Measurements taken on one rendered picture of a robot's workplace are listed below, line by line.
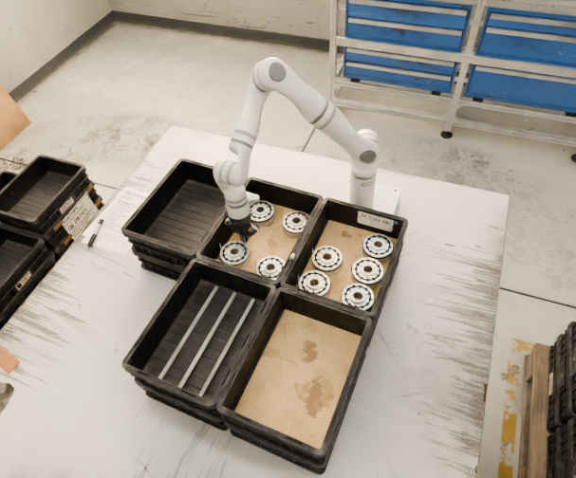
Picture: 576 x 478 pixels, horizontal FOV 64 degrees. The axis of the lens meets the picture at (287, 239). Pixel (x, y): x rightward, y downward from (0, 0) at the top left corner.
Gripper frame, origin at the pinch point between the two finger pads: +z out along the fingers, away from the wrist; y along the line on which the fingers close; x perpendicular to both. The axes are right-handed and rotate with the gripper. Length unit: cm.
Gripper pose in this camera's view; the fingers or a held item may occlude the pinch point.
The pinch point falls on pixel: (244, 237)
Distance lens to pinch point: 161.7
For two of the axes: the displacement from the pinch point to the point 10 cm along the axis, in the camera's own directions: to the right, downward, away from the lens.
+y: 9.1, 2.8, -2.9
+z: 0.6, 6.2, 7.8
